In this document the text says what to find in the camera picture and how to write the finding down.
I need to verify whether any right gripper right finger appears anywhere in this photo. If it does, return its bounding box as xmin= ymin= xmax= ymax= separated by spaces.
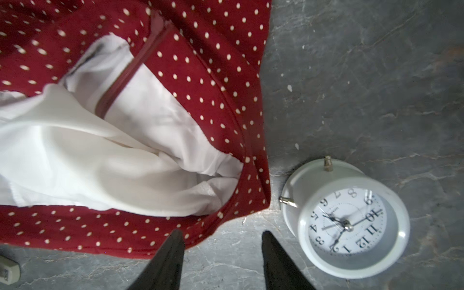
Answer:
xmin=262 ymin=231 xmax=315 ymax=290

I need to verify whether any red polka dot skirt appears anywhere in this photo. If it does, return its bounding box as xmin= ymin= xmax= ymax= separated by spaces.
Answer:
xmin=1 ymin=1 xmax=271 ymax=259

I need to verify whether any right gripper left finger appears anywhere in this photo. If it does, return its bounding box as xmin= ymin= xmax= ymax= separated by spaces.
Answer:
xmin=128 ymin=230 xmax=185 ymax=290

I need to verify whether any beige remote control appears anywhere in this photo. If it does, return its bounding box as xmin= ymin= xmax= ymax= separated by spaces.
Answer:
xmin=0 ymin=256 xmax=21 ymax=285

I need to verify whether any white alarm clock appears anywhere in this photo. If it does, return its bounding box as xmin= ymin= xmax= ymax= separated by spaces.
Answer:
xmin=279 ymin=157 xmax=410 ymax=279

